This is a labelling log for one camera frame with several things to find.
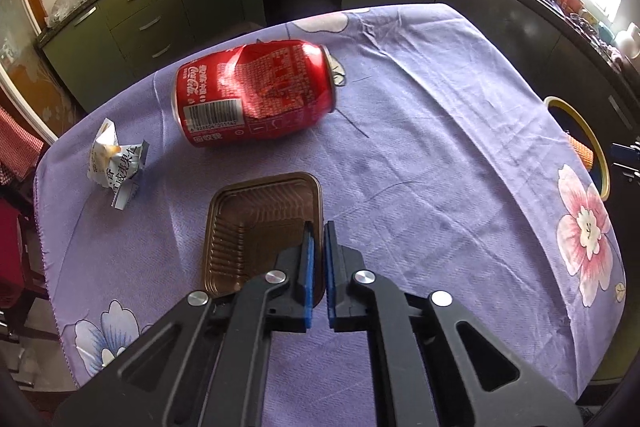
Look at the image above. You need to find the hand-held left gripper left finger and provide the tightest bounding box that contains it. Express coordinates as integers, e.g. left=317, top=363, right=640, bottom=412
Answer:
left=52, top=219, right=317, bottom=427

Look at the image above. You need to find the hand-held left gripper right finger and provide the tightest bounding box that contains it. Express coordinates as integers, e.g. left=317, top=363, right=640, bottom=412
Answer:
left=324, top=219, right=583, bottom=427

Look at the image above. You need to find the black bin with yellow rim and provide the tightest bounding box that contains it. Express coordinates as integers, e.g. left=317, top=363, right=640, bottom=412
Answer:
left=543, top=96, right=612, bottom=202

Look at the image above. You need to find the orange foam net sleeve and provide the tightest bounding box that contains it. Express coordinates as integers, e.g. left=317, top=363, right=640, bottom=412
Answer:
left=565, top=132, right=596, bottom=170

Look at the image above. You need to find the brown plastic tray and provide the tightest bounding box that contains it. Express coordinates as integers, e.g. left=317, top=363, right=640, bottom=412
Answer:
left=201, top=172, right=323, bottom=308

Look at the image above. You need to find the purple floral tablecloth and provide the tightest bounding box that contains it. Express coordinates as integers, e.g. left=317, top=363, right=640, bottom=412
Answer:
left=32, top=2, right=628, bottom=427

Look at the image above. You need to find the dented red soda can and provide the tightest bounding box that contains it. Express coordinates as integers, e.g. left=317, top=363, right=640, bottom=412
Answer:
left=171, top=39, right=337, bottom=148

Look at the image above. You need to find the crumpled white snack wrapper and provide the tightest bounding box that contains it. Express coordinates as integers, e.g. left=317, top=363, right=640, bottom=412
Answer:
left=86, top=118, right=151, bottom=211

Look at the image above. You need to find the red chair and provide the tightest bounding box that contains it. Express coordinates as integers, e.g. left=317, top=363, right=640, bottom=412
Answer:
left=0, top=197, right=50, bottom=338

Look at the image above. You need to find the green cabinet with drawers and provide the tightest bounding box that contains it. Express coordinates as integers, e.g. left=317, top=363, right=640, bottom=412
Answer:
left=40, top=0, right=266, bottom=112

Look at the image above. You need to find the red checkered apron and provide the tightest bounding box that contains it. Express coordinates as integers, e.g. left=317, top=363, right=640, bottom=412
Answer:
left=0, top=107, right=47, bottom=180

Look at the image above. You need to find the clear plastic bag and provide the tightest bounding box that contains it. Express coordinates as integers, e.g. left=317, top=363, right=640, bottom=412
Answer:
left=47, top=0, right=108, bottom=28

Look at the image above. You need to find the glass door with wooden frame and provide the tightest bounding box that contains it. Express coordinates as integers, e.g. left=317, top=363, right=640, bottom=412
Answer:
left=0, top=0, right=58, bottom=140

